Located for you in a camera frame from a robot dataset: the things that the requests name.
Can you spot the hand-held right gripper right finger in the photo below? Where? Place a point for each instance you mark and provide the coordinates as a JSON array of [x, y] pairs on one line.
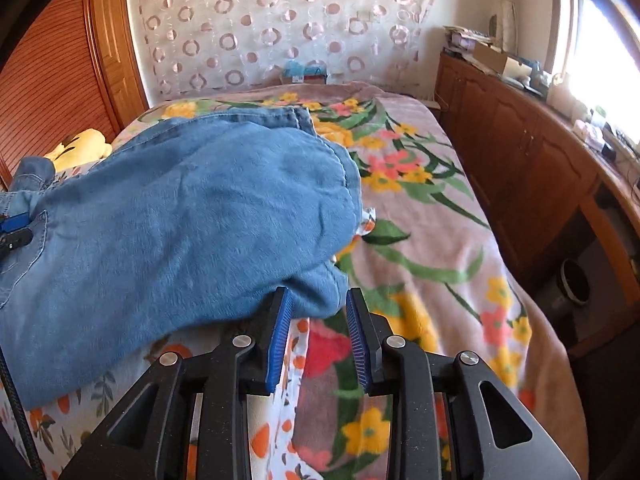
[[357, 340]]

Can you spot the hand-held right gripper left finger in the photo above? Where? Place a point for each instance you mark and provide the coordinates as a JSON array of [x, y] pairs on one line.
[[280, 340]]

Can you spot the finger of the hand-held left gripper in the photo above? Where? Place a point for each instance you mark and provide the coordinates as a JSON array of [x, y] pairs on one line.
[[15, 239], [15, 221]]

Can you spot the faded blue denim pants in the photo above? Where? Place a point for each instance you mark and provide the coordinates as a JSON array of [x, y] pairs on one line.
[[175, 220]]

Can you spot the yellow plush toy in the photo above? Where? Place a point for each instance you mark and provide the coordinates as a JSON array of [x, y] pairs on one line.
[[85, 145]]

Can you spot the floral pink blanket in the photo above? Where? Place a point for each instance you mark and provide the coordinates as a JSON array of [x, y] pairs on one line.
[[425, 240]]

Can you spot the wooden louvered wardrobe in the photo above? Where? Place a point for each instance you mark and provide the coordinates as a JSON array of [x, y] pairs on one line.
[[60, 60]]

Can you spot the orange-print white bedsheet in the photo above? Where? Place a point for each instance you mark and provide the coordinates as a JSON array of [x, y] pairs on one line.
[[65, 420]]

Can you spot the round waste bin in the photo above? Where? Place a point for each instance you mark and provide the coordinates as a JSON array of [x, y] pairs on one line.
[[572, 280]]

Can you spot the long wooden cabinet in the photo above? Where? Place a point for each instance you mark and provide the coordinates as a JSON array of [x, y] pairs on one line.
[[510, 150]]

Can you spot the blue item on box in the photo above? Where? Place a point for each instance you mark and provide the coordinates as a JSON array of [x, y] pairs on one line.
[[300, 72]]

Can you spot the white tissue box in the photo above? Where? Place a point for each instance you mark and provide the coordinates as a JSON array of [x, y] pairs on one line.
[[590, 135]]

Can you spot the open cardboard box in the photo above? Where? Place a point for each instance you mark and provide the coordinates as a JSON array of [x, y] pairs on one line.
[[500, 60]]

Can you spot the circle-patterned sheer curtain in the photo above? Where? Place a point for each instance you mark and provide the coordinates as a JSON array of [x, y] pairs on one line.
[[280, 25]]

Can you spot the stack of papers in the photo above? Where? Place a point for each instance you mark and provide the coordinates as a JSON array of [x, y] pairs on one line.
[[465, 40]]

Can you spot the white plastic bottle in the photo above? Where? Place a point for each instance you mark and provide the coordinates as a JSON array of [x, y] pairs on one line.
[[560, 90]]

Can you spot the small green-cap bottle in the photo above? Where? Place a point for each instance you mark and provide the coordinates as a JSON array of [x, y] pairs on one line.
[[598, 112]]

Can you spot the beige window curtain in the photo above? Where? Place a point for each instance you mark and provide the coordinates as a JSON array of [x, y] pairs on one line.
[[510, 5]]

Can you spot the wood-framed window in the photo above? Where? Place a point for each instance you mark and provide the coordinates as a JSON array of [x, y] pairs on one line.
[[600, 60]]

